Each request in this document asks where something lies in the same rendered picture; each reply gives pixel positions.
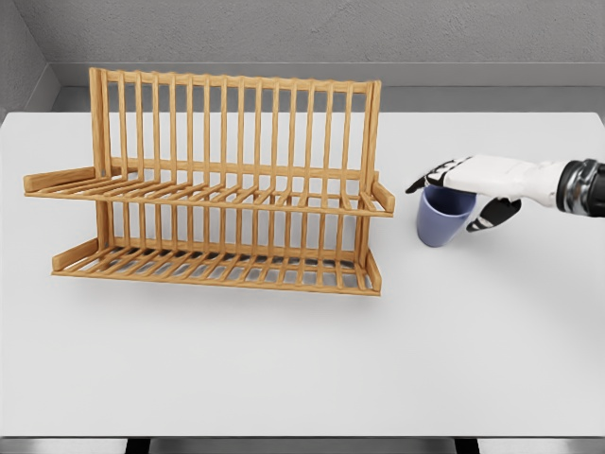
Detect blue cup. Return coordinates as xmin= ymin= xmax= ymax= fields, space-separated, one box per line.
xmin=416 ymin=184 xmax=478 ymax=249

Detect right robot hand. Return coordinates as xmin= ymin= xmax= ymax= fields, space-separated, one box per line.
xmin=405 ymin=154 xmax=527 ymax=234

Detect wooden two-tier dish rack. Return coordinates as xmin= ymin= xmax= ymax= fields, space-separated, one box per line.
xmin=23 ymin=66 xmax=396 ymax=298

